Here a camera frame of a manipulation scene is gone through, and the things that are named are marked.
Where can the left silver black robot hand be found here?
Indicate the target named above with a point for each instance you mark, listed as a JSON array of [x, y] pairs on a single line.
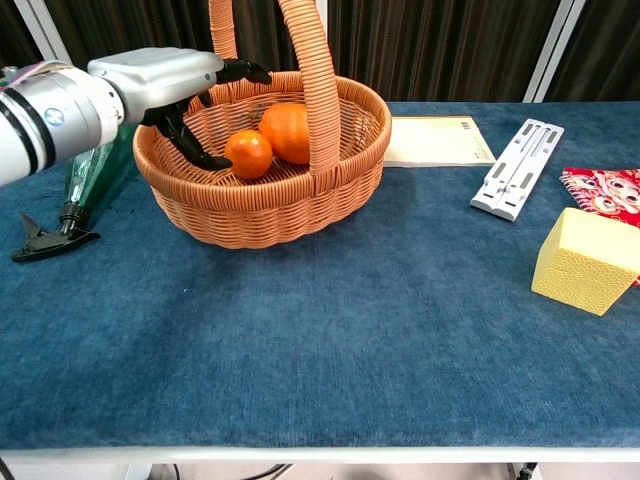
[[155, 80]]

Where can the small orange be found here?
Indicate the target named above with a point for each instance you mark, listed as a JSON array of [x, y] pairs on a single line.
[[248, 155]]

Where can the large orange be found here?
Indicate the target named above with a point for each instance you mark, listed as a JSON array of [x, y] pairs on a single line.
[[287, 132]]

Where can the dark pleated curtain panel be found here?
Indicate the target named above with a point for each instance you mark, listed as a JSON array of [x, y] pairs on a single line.
[[150, 20], [610, 50], [425, 45], [12, 35]]

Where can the green glass spray bottle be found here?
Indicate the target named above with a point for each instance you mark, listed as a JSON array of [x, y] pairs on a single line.
[[85, 172]]

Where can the pale yellow notepad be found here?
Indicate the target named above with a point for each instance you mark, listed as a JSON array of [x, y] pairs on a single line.
[[435, 142]]

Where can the blue felt table cover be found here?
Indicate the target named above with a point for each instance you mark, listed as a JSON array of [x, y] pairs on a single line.
[[325, 340]]

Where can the white folding laptop stand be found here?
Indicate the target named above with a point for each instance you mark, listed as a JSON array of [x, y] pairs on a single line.
[[520, 165]]

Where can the yellow foam cube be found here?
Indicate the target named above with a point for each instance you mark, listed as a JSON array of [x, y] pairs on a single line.
[[575, 275]]

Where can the white frame post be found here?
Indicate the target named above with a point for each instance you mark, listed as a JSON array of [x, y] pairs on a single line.
[[555, 50], [42, 30], [324, 20]]

